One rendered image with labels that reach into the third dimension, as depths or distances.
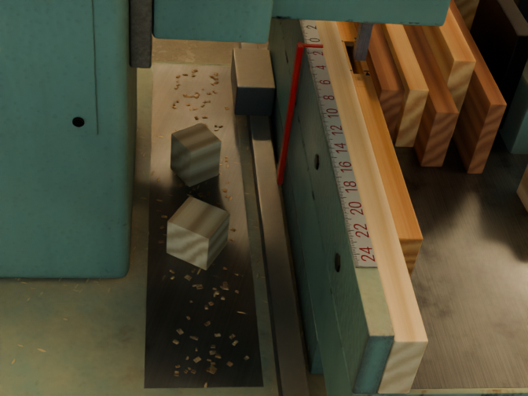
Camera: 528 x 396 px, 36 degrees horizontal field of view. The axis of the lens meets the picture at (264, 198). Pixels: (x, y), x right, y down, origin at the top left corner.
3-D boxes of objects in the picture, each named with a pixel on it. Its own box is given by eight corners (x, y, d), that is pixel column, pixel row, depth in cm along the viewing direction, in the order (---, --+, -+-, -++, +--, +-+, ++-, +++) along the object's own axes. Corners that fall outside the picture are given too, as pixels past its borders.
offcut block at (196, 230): (206, 271, 68) (208, 239, 65) (165, 253, 69) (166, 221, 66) (227, 243, 70) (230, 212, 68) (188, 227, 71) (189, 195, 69)
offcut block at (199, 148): (188, 187, 75) (191, 152, 72) (170, 168, 77) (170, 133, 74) (218, 175, 77) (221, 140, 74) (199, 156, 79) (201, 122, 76)
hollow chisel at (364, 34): (365, 60, 66) (377, 5, 63) (354, 60, 66) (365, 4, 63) (363, 55, 67) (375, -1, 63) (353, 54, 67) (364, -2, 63)
